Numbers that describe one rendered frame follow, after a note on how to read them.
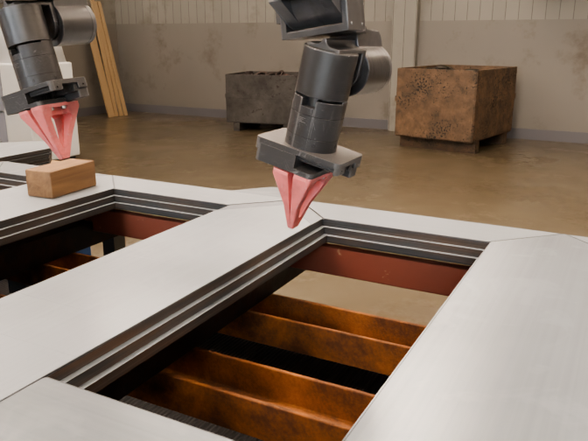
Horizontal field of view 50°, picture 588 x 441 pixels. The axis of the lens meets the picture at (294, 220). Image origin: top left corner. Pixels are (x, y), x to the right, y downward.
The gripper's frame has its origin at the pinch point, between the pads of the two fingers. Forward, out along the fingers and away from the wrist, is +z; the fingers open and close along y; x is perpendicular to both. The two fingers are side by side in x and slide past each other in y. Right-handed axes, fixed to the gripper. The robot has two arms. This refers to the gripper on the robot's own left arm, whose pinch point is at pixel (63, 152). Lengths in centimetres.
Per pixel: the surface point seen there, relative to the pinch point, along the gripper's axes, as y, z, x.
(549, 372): -60, 29, 8
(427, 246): -39, 26, -26
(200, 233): -10.3, 16.2, -11.4
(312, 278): 79, 85, -196
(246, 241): -18.0, 18.2, -11.3
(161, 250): -10.2, 16.0, -2.3
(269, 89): 315, -20, -611
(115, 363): -22.3, 20.9, 21.5
